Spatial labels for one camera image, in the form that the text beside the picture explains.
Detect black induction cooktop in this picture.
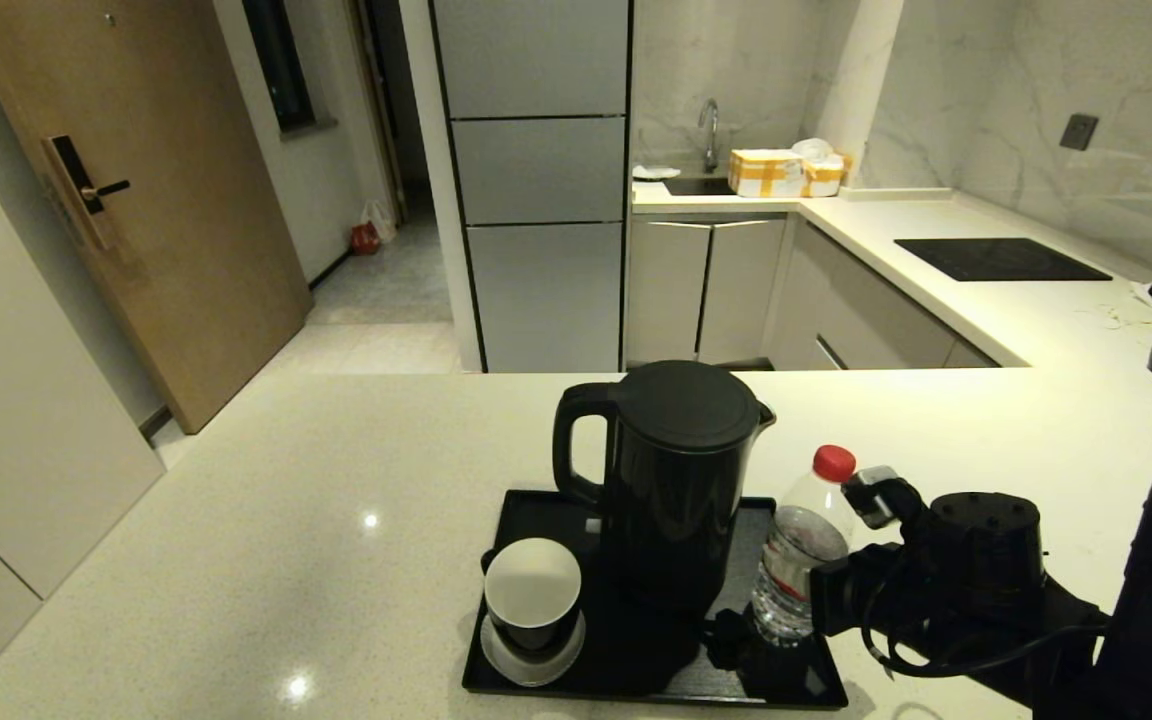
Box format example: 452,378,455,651
894,237,1114,282

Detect white side cabinet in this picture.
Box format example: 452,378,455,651
0,175,166,691

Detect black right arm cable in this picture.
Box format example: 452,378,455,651
861,565,1109,681

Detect beige drawer cabinet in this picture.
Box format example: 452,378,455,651
766,220,999,371

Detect dark window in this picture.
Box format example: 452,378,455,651
241,0,317,134

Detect small box yellow tape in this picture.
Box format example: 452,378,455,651
798,153,852,198

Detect black door lock handle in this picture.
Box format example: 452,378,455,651
43,134,132,251

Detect tall grey fridge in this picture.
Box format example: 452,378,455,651
428,0,634,374

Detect brown wooden door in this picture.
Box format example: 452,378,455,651
0,0,314,435

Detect chrome faucet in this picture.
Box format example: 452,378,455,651
697,98,721,174

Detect cardboard box yellow tape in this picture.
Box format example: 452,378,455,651
727,148,803,198

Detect black rectangular tray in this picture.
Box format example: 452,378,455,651
462,489,849,710

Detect clear plastic water bottle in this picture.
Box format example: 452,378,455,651
751,444,857,646

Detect beige cabinet door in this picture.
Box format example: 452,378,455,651
698,218,787,361
626,220,712,365

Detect black electric kettle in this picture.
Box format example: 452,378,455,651
551,360,777,616

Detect white saucer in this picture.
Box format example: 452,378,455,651
480,610,587,687

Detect red and white bag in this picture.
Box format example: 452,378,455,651
351,201,397,256

